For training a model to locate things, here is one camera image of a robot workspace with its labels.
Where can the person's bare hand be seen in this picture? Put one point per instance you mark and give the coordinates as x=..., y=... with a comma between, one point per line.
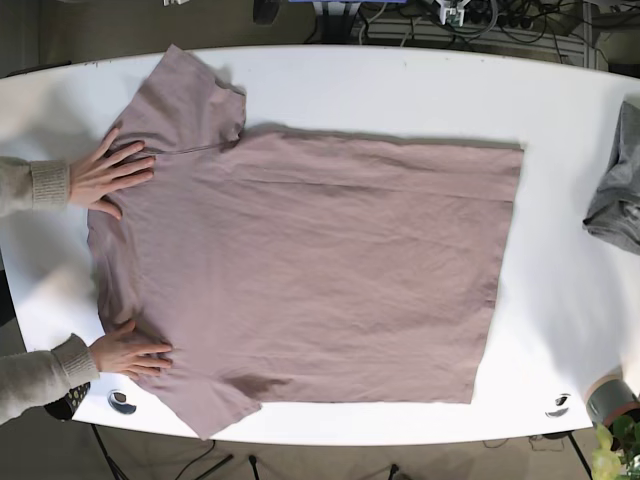
x=104, y=172

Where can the person's second hand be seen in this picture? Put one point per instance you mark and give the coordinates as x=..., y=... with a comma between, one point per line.
x=117, y=353

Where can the dusty pink garment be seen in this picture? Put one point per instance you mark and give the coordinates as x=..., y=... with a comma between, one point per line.
x=293, y=266

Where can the grey heather T-shirt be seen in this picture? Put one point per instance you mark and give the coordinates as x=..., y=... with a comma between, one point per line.
x=613, y=214

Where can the second beige sleeve forearm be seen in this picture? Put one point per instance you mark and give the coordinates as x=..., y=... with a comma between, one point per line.
x=34, y=379

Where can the beige sweater sleeve forearm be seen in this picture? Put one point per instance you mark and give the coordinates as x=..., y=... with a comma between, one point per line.
x=39, y=185

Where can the left silver table grommet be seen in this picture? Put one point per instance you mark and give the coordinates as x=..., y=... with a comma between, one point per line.
x=118, y=401

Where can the silver table grommet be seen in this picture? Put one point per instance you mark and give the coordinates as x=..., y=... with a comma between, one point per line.
x=560, y=406
x=118, y=401

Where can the black gold-dotted cup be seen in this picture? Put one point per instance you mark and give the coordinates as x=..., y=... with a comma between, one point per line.
x=65, y=408

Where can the right silver table grommet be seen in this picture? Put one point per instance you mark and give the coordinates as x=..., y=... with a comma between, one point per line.
x=560, y=406

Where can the grey flower pot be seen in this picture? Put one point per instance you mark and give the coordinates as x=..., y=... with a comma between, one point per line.
x=609, y=398

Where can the green potted plant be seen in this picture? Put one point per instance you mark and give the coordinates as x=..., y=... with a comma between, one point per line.
x=617, y=455

